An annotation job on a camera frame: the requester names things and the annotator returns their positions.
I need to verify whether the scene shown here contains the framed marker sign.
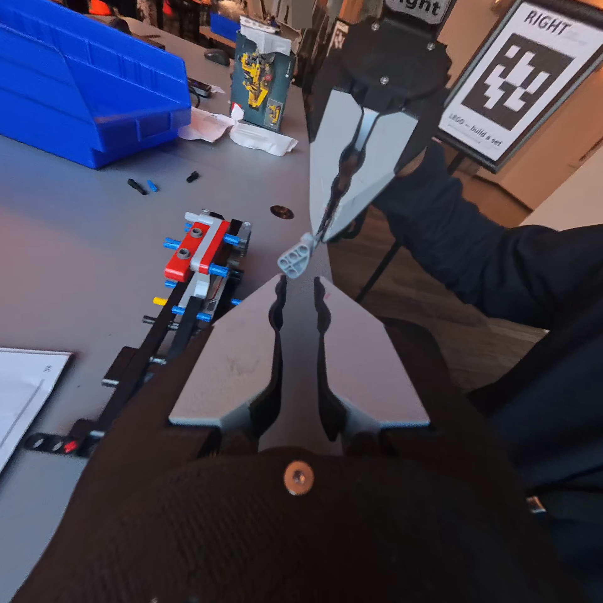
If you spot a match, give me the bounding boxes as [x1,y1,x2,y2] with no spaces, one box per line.
[437,0,603,174]

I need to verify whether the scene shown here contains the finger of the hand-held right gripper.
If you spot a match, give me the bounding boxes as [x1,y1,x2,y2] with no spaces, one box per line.
[322,111,420,244]
[308,89,366,236]

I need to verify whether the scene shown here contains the lego vehicle chassis model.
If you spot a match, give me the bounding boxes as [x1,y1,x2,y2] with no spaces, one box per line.
[24,209,253,460]

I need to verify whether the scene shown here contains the open instruction booklet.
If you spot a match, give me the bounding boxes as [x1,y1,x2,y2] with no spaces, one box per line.
[0,348,72,474]

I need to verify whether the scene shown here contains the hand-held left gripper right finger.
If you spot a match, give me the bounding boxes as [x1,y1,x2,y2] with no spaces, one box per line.
[313,275,431,442]

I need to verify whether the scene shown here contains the empty white plastic bag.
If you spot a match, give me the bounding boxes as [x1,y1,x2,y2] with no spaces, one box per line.
[178,107,236,143]

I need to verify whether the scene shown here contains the small opened lego box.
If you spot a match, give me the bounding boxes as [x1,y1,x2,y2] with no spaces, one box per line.
[229,16,297,133]

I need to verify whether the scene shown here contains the small grey lego piece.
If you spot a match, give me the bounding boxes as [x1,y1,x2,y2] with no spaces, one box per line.
[277,232,317,280]

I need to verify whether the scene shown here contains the person in dark clothing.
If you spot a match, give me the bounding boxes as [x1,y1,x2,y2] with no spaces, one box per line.
[466,301,603,603]

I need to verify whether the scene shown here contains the small black device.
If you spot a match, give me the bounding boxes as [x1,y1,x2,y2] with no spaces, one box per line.
[187,77,226,98]

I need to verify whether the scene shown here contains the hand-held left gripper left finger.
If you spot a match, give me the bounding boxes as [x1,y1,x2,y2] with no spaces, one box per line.
[169,274,288,436]

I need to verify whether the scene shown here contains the blue plastic bin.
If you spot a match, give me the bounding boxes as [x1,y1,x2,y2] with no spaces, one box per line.
[0,0,193,170]

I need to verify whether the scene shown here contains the person's right forearm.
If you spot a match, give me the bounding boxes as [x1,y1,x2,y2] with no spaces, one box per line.
[415,198,603,333]

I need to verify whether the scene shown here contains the torn white paper bags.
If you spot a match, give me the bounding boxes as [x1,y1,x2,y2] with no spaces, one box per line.
[229,122,298,157]

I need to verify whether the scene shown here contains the person's right hand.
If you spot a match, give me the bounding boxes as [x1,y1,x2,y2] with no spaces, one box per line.
[372,139,476,246]

